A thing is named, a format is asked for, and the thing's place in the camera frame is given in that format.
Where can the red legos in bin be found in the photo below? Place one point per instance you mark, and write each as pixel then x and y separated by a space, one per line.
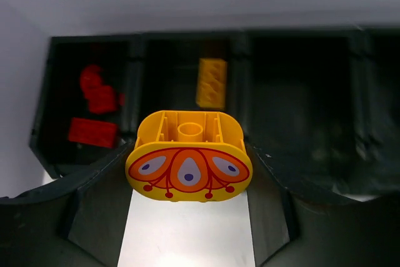
pixel 101 99

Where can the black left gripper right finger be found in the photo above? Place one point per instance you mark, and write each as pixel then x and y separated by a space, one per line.
pixel 297 223

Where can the black divided bin row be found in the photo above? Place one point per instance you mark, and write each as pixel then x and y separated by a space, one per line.
pixel 318 105

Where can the orange butterfly lego block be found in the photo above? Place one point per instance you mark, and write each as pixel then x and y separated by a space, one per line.
pixel 189 156

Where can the yellow long lego brick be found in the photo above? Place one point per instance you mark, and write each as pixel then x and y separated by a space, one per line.
pixel 211 84

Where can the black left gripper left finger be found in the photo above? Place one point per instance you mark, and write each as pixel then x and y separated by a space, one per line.
pixel 77 220

